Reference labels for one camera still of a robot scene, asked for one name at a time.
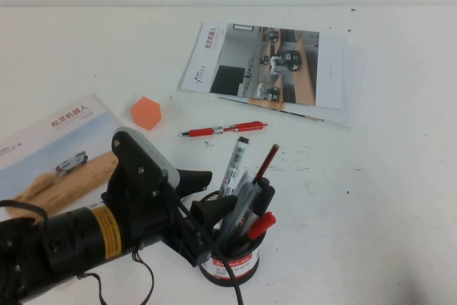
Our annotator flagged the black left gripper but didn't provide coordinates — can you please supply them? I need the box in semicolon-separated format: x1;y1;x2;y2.
101;169;239;269

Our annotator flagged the white marker pen black cap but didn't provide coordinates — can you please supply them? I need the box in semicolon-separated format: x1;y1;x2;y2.
217;136;251;199

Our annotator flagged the clear plastic-wrapped pen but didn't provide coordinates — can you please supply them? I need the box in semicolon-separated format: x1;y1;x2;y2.
221;169;258;241

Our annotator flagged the grey barrel pen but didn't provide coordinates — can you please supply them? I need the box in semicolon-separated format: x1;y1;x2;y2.
217;190;263;249

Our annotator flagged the black mesh pen holder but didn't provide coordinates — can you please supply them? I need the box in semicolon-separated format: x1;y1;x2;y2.
198;190;268;287

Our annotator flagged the red gel pen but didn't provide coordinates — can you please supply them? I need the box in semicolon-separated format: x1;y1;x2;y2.
179;121;269;139

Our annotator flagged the black marker with clip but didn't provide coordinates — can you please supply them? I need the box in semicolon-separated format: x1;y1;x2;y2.
255;177;276;216

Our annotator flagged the red cap marker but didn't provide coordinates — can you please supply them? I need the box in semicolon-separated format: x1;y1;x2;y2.
245;211;278;242

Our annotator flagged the red and black pencil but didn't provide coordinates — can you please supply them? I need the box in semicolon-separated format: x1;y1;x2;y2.
251;143;280;184

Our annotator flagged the orange hexagonal block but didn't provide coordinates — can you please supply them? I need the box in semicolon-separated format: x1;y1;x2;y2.
130;96;164;130

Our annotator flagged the brochure with wood print edge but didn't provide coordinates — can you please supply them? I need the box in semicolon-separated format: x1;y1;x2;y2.
217;44;358;123

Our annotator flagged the desert photo brochure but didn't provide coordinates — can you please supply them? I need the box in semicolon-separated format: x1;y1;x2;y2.
0;93;125;221

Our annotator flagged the office photo brochure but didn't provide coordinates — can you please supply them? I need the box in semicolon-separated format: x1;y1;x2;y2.
179;21;346;110

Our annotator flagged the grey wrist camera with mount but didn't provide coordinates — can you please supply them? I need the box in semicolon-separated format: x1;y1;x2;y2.
111;125;180;195

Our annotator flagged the thick black cable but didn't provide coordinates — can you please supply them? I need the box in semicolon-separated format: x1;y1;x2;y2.
213;242;246;305

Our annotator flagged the thin black cable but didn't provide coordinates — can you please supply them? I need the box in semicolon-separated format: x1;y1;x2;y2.
76;247;156;305

